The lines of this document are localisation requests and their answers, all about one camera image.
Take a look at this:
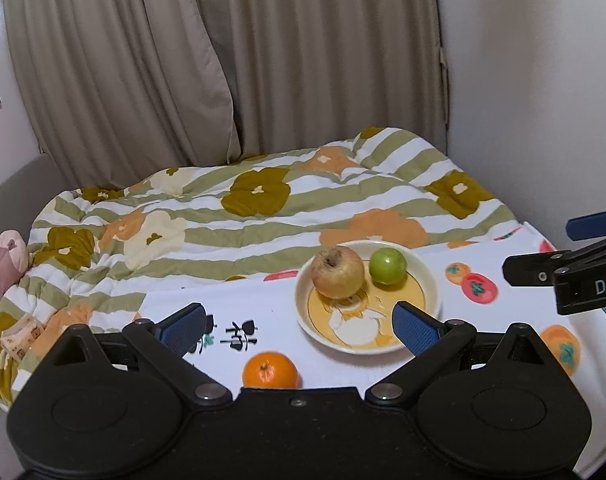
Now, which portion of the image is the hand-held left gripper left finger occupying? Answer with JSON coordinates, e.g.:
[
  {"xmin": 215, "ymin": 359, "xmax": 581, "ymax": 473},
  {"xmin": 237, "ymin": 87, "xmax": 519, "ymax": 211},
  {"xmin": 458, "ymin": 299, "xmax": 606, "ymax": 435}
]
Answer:
[{"xmin": 48, "ymin": 302, "xmax": 234, "ymax": 408}]

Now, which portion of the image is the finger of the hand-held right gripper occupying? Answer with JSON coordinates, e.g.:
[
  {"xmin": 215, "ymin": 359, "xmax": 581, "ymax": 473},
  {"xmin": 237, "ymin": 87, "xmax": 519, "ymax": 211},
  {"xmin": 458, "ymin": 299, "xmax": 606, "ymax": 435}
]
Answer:
[
  {"xmin": 502, "ymin": 232, "xmax": 606, "ymax": 289},
  {"xmin": 565, "ymin": 206, "xmax": 606, "ymax": 242}
]

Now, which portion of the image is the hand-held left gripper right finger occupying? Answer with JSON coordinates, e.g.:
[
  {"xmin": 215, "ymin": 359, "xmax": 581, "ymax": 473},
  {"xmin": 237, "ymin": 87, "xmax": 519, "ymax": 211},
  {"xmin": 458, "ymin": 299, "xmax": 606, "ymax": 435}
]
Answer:
[{"xmin": 365, "ymin": 301, "xmax": 566, "ymax": 406}]

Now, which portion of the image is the cream cartoon print plate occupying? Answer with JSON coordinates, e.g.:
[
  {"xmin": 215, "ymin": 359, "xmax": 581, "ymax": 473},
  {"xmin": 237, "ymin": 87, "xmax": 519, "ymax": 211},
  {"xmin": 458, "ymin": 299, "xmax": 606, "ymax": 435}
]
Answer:
[{"xmin": 295, "ymin": 241, "xmax": 442, "ymax": 356}]

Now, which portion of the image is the orange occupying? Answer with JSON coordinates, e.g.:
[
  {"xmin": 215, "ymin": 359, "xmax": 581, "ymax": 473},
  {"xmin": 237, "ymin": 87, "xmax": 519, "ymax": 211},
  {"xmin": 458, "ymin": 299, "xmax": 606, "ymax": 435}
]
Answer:
[{"xmin": 241, "ymin": 351, "xmax": 302, "ymax": 390}]

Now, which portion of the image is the green apple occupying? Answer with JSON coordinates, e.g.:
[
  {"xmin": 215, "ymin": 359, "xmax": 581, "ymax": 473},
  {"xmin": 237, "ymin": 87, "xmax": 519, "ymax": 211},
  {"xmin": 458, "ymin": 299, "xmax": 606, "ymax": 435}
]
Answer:
[{"xmin": 368, "ymin": 247, "xmax": 409, "ymax": 286}]

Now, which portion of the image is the white fruit print cloth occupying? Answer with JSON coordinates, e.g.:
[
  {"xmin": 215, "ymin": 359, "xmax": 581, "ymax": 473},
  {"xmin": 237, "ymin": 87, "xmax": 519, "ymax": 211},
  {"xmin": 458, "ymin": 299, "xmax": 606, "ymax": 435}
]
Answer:
[{"xmin": 133, "ymin": 221, "xmax": 606, "ymax": 478}]

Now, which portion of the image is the reddish yellow apple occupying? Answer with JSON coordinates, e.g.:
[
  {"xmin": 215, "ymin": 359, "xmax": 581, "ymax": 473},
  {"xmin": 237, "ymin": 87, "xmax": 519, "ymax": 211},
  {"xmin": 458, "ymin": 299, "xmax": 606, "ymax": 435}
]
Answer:
[{"xmin": 310, "ymin": 246, "xmax": 366, "ymax": 300}]

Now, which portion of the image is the floral striped blanket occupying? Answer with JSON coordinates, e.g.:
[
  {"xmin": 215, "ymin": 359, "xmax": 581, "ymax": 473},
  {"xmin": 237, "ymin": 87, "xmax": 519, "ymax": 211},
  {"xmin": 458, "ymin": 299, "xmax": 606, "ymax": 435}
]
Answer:
[{"xmin": 0, "ymin": 126, "xmax": 518, "ymax": 413}]

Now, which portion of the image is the patterned snack packet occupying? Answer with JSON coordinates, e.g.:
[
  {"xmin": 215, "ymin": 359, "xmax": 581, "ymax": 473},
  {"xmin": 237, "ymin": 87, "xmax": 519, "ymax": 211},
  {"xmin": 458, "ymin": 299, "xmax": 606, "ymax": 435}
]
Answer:
[{"xmin": 0, "ymin": 314, "xmax": 45, "ymax": 361}]

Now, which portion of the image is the pink plush pillow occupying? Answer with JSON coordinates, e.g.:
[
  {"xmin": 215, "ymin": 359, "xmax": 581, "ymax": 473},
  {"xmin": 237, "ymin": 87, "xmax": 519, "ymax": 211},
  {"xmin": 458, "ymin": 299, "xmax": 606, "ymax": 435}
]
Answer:
[{"xmin": 0, "ymin": 230, "xmax": 31, "ymax": 321}]

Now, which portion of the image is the grey bed headboard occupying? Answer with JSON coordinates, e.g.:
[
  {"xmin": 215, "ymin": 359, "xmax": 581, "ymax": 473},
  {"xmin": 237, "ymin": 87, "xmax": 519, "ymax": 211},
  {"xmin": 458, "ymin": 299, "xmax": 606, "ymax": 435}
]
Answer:
[{"xmin": 0, "ymin": 152, "xmax": 64, "ymax": 261}]

